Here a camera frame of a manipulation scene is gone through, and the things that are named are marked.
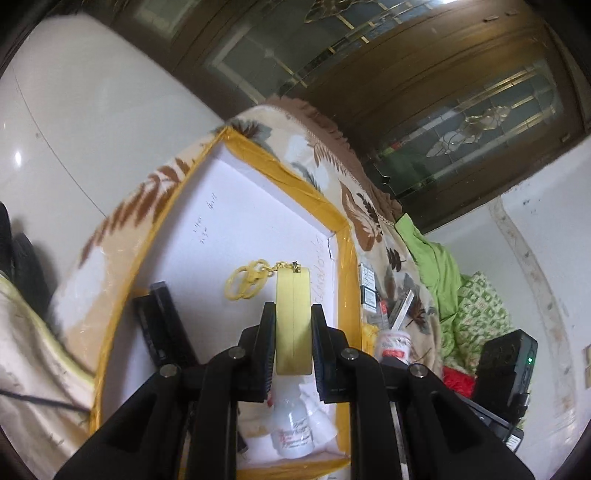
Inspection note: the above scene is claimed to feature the grey pack with red ends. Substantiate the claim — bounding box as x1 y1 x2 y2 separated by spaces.
388 291 414 331

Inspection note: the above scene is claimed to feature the leaf printed blanket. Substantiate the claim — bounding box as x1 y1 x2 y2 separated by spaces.
48 95 446 386

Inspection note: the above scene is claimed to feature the white plastic bottle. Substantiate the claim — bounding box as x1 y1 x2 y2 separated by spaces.
270 383 315 460

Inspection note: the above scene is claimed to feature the thin black cable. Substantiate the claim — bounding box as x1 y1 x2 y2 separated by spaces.
0 389 90 415

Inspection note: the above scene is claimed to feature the black chair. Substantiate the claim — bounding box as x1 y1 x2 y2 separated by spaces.
0 200 52 320

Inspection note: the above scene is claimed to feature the black rectangular device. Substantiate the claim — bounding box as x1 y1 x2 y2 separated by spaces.
133 281 204 371

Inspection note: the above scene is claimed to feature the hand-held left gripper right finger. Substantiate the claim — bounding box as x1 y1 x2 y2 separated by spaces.
311 305 527 480

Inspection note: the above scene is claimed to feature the wooden door with glass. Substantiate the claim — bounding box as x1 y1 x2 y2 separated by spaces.
106 0 587 232

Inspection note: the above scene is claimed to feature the white cup with red label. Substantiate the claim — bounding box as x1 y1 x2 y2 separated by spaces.
373 329 413 366

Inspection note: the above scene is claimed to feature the green patterned cloth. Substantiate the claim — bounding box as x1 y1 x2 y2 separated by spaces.
438 271 514 371

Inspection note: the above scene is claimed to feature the yellow pouch with ring charm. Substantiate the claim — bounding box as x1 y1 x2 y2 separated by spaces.
225 259 314 376

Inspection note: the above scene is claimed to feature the white box with yellow edge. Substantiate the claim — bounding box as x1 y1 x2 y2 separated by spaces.
89 126 363 480

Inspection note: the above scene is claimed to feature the cream cloth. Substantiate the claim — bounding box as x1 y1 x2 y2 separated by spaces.
0 272 100 480

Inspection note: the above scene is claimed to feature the plain green cloth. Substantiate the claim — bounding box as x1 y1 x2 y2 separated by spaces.
394 213 463 324

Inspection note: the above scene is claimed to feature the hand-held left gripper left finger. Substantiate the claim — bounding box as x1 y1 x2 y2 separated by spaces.
53 302 278 480

